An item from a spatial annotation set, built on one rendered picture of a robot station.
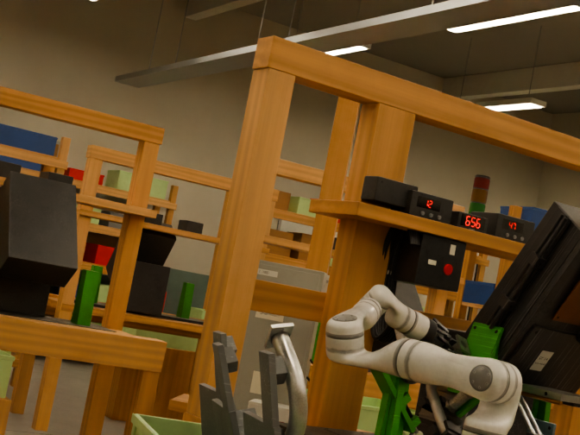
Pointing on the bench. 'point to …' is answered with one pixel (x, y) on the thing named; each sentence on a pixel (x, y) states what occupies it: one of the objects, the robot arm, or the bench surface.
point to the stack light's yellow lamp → (479, 196)
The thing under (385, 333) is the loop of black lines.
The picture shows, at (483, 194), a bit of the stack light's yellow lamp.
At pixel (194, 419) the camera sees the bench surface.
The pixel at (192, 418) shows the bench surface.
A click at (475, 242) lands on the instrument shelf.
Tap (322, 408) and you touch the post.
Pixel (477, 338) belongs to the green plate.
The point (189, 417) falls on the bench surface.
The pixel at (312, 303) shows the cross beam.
